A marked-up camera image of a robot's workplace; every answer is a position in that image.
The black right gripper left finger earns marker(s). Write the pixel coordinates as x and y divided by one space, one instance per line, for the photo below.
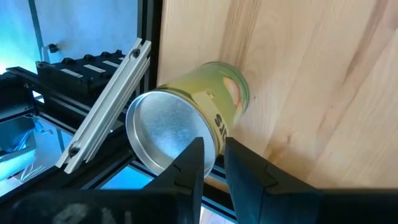
174 205

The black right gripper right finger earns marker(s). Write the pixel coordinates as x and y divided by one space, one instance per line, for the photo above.
280 205

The pears tin can green label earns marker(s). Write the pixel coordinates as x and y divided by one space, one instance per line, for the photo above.
161 124

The black box with white labels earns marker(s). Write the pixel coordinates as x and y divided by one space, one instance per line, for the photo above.
90 77

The silver diagonal frame bracket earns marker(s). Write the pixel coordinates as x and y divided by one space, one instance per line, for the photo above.
105 105

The black aluminium table frame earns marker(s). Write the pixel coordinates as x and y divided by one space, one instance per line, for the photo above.
150 31

